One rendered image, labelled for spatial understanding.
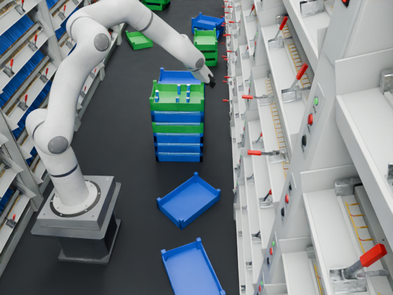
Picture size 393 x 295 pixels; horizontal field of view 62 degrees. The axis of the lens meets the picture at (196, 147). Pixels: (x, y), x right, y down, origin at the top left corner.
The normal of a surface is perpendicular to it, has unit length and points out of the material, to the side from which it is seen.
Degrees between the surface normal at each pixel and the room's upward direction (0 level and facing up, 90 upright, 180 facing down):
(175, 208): 0
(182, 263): 0
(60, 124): 59
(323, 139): 90
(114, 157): 0
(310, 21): 17
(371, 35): 90
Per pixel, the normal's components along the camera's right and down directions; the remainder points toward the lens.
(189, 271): 0.00, -0.74
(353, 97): -0.28, -0.72
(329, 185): -0.04, 0.67
